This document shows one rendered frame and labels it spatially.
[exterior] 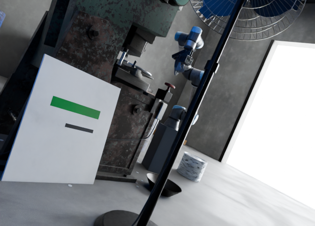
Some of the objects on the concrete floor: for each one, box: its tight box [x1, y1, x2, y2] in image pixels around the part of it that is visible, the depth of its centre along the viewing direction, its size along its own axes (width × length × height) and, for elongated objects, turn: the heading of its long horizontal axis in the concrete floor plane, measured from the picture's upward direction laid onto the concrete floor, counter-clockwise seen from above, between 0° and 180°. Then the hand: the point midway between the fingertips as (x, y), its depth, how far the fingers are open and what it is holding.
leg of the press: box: [0, 11, 162, 183], centre depth 147 cm, size 92×12×90 cm, turn 45°
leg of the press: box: [0, 11, 49, 135], centre depth 184 cm, size 92×12×90 cm, turn 45°
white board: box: [1, 53, 121, 184], centre depth 127 cm, size 14×50×59 cm, turn 48°
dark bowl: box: [146, 173, 182, 197], centre depth 183 cm, size 30×30×7 cm
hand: (175, 73), depth 169 cm, fingers closed
